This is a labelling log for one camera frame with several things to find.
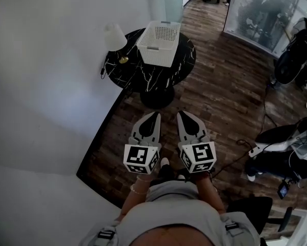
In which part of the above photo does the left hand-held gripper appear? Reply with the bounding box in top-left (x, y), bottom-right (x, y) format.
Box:
top-left (124, 112), bottom-right (162, 175)

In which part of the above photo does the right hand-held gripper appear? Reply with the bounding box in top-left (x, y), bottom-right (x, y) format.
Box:
top-left (176, 111), bottom-right (217, 174)

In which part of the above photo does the white plastic basket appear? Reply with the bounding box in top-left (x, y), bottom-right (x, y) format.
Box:
top-left (136, 20), bottom-right (181, 68)

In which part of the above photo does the person's right forearm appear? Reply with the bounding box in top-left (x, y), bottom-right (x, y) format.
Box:
top-left (194, 173), bottom-right (227, 215)

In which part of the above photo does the person's left forearm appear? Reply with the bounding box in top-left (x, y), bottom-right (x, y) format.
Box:
top-left (120, 173), bottom-right (154, 221)

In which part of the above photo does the person's black trouser leg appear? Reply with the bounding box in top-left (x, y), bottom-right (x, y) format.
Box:
top-left (157, 164), bottom-right (176, 183)

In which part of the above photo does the dark red wristband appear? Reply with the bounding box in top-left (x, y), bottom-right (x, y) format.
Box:
top-left (195, 172), bottom-right (212, 182)

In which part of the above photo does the black marble round table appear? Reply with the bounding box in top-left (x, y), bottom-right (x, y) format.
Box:
top-left (104, 28), bottom-right (197, 110)

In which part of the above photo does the white power strip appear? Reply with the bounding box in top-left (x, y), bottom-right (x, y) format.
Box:
top-left (248, 146), bottom-right (262, 157)

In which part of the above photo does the person's grey shirt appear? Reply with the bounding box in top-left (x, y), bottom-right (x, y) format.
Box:
top-left (78, 179), bottom-right (261, 246)

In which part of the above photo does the black padded chair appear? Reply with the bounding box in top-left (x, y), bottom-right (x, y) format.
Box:
top-left (255, 115), bottom-right (307, 153)

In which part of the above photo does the black office chair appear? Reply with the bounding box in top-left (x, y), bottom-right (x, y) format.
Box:
top-left (226, 196), bottom-right (294, 234)

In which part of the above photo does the white shade table lamp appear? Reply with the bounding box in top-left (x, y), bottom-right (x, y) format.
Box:
top-left (104, 23), bottom-right (130, 64)

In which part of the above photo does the large black bag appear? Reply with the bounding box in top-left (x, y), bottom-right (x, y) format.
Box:
top-left (273, 16), bottom-right (307, 88)

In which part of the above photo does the frosted glass door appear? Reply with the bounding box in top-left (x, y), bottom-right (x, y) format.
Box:
top-left (163, 0), bottom-right (185, 25)

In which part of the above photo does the black lamp cable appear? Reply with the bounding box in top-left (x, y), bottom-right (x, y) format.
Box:
top-left (99, 56), bottom-right (110, 80)

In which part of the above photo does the black floor cable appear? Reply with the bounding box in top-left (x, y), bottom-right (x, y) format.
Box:
top-left (260, 85), bottom-right (278, 128)

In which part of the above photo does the grey shoulder strap black buckle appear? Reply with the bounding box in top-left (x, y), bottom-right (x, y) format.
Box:
top-left (96, 225), bottom-right (118, 243)
top-left (223, 220), bottom-right (243, 237)

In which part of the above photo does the small black camera device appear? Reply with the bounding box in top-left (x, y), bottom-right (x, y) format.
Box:
top-left (277, 180), bottom-right (290, 200)

